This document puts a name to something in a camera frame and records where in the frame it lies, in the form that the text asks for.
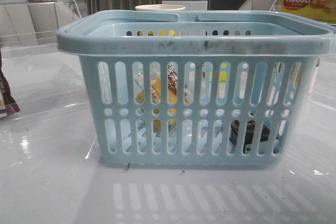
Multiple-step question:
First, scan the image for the packaged bread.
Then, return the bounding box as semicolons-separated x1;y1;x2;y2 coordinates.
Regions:
134;62;178;133

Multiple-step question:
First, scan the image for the dark tissue pack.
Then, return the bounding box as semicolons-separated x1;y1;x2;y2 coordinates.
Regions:
228;120;270;155

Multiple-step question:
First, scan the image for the light blue plastic basket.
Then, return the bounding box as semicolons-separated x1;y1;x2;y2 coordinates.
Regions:
57;10;335;166

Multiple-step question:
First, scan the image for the white paper cup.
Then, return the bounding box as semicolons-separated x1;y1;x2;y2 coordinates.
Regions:
135;4;186;12

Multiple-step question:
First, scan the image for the clear acrylic stand right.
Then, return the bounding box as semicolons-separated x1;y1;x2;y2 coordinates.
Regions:
270;0;282;12

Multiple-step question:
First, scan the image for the clear acrylic display shelf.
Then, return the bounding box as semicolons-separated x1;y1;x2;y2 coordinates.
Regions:
1;0;81;59

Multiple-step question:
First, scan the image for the dark red snack packet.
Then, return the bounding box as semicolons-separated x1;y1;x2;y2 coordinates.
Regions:
1;56;20;120

